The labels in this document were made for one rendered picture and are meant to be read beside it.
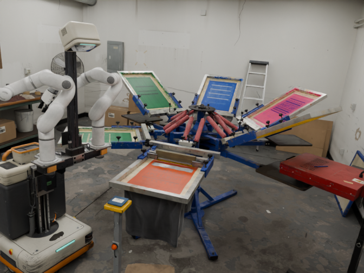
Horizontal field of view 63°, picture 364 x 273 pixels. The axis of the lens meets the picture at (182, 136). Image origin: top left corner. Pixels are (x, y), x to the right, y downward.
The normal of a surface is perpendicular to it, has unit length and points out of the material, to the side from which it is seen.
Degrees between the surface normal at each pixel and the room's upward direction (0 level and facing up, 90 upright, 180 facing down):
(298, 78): 90
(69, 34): 90
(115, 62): 90
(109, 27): 90
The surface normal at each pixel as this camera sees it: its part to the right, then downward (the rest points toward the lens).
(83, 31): 0.79, -0.22
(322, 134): -0.28, 0.05
